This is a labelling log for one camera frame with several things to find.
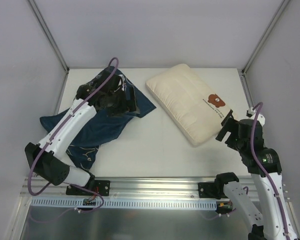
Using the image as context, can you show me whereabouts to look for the cream white pillow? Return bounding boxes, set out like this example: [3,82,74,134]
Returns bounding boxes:
[145,64,237,147]

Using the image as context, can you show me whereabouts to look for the blue whale pillowcase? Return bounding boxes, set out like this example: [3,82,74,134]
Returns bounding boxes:
[38,67,158,171]

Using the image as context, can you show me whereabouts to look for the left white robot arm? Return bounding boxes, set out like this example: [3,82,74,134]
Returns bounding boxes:
[25,71,140,195]

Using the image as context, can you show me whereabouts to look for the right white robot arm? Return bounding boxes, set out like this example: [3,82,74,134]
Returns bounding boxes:
[214,102,299,240]

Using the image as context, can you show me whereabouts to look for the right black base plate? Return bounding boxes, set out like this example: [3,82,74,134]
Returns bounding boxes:
[197,181,230,200]

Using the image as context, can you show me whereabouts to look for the aluminium mounting rail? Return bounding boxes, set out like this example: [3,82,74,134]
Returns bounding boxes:
[19,176,288,201]

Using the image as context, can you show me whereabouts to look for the right aluminium frame post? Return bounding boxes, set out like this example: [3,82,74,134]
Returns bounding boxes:
[241,0,291,76]

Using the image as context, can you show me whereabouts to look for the aluminium frame post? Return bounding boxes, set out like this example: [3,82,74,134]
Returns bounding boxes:
[241,0,291,76]
[26,0,70,73]

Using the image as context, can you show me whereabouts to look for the left aluminium frame post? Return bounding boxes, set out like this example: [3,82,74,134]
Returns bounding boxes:
[26,0,70,73]

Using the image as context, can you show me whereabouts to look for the white slotted cable duct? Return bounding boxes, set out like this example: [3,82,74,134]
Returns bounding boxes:
[31,197,217,211]

